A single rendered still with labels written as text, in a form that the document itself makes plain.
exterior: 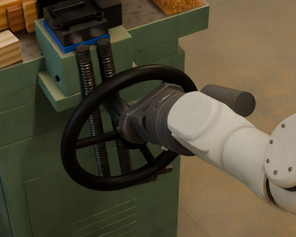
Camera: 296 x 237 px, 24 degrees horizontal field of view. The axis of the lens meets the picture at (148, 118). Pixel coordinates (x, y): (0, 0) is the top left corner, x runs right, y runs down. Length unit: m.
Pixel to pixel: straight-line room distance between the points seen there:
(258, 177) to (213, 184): 1.53
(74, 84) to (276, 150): 0.63
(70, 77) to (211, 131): 0.46
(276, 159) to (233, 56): 2.12
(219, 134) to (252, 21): 2.19
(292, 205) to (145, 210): 1.10
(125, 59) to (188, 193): 1.04
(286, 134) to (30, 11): 0.77
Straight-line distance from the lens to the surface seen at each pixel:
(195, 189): 2.26
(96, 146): 1.35
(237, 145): 0.81
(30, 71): 1.32
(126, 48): 1.26
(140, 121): 1.03
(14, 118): 1.38
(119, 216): 1.74
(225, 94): 0.93
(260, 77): 2.71
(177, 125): 0.89
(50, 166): 1.51
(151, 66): 1.20
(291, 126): 0.69
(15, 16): 1.37
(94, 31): 1.22
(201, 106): 0.87
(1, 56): 1.29
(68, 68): 1.23
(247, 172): 0.77
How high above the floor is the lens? 1.69
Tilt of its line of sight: 43 degrees down
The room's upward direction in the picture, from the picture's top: straight up
